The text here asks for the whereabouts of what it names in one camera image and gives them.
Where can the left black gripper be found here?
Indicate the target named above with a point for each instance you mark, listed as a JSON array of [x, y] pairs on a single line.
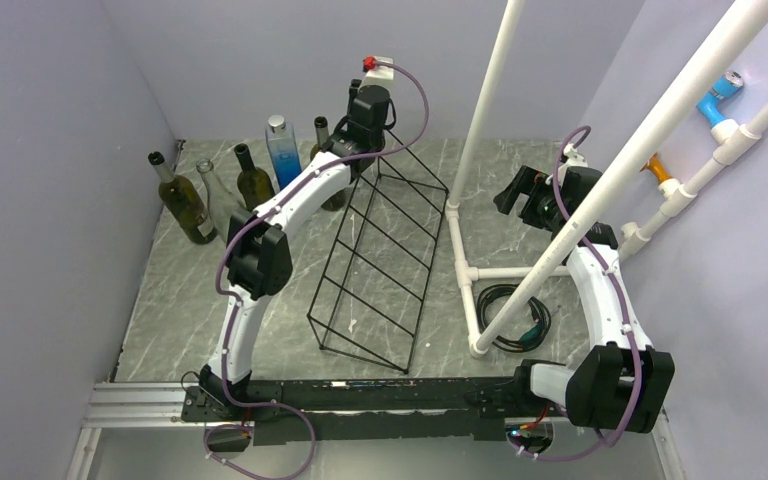
[[353, 93]]

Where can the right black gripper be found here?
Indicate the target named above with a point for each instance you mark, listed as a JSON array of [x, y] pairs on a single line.
[[528, 180]]

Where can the dark labelled wine bottle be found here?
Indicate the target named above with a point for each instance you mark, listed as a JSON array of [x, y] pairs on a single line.
[[338, 200]]

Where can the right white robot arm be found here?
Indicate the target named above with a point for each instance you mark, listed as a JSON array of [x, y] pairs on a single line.
[[623, 381]]

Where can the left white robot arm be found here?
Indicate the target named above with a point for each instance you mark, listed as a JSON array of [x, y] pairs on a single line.
[[258, 259]]

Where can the blue square glass bottle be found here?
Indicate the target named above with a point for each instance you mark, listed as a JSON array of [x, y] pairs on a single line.
[[282, 148]]

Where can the dark green wine bottle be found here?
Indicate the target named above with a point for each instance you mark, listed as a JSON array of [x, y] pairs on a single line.
[[253, 183]]

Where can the clear empty glass bottle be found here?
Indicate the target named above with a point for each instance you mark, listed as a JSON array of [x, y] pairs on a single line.
[[221, 201]]

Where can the green wine bottle far left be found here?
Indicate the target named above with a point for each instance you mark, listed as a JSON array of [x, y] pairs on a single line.
[[180, 197]]

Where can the orange pipe fitting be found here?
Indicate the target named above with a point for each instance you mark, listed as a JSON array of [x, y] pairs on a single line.
[[657, 169]]

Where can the blue pipe fitting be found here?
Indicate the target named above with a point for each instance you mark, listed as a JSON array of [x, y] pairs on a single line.
[[727, 85]]

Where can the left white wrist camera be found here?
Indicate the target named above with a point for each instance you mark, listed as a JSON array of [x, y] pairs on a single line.
[[378, 71]]

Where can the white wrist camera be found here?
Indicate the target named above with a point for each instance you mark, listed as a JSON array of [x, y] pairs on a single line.
[[378, 71], [571, 157]]

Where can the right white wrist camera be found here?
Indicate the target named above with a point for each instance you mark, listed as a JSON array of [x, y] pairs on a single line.
[[571, 157]]

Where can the black wire wine rack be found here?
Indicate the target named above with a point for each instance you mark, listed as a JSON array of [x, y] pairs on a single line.
[[369, 301]]

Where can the white PVC pipe frame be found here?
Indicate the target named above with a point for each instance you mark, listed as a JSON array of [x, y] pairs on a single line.
[[737, 28]]

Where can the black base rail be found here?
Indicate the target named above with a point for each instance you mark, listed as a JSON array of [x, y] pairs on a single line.
[[478, 408]]

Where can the aluminium frame rail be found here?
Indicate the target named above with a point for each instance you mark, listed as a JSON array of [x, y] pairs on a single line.
[[128, 405]]

